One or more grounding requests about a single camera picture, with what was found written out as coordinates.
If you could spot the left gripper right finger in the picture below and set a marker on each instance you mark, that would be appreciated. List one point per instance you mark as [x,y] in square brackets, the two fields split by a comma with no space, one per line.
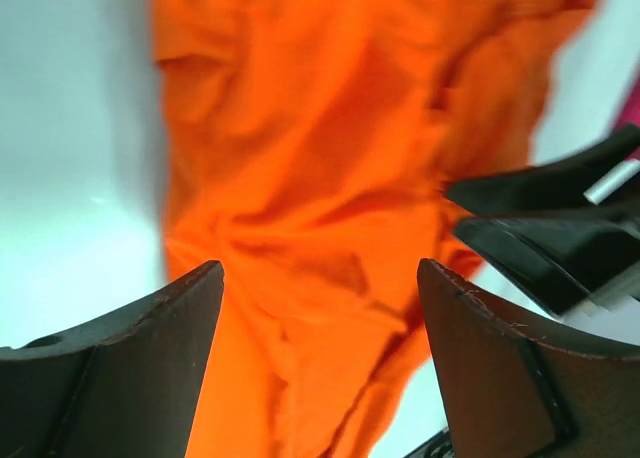
[516,384]

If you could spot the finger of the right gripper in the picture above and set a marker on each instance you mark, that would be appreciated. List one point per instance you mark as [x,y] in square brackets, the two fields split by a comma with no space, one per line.
[556,185]
[560,264]

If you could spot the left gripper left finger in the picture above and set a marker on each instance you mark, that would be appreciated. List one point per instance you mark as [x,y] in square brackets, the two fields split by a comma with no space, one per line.
[125,384]

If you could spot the orange t shirt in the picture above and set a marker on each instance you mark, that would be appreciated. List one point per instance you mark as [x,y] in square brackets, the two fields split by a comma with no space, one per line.
[311,142]

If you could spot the folded magenta t shirt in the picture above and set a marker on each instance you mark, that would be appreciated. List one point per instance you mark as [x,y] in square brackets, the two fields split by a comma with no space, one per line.
[631,108]

